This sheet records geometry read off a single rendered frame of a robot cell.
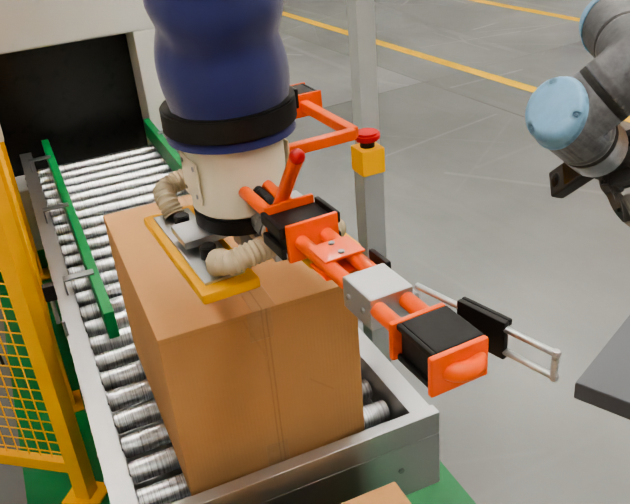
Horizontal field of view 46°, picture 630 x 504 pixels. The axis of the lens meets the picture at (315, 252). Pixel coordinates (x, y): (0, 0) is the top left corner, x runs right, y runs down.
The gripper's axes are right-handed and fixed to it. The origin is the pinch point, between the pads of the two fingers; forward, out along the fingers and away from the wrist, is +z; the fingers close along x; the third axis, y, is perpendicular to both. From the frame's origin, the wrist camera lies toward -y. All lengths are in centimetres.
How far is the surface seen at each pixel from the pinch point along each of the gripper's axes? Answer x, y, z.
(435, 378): -37, -6, -57
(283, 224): -11, -34, -51
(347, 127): 19, -43, -23
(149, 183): 78, -199, 44
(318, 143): 14, -45, -29
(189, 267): -11, -58, -48
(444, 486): -44, -88, 77
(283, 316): -15, -60, -23
